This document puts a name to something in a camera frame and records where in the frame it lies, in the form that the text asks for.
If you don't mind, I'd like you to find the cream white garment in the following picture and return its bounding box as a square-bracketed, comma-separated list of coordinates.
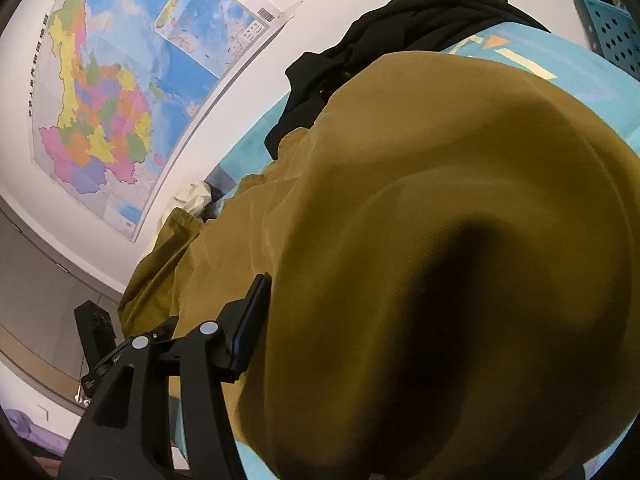
[160, 180, 214, 227]

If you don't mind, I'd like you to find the blue perforated plastic basket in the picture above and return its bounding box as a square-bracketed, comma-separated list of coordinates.
[565, 0, 640, 79]

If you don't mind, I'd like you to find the colourful wall map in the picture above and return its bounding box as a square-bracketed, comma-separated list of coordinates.
[25, 0, 304, 244]

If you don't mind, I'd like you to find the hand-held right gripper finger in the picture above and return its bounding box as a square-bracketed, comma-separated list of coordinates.
[59, 272, 274, 480]

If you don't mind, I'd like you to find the olive green jacket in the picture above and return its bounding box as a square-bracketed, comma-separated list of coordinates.
[117, 52, 640, 480]

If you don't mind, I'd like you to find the black garment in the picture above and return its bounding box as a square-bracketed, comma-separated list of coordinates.
[265, 0, 552, 159]

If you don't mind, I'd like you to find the purple cloth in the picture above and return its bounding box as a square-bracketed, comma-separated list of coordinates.
[4, 409, 69, 457]

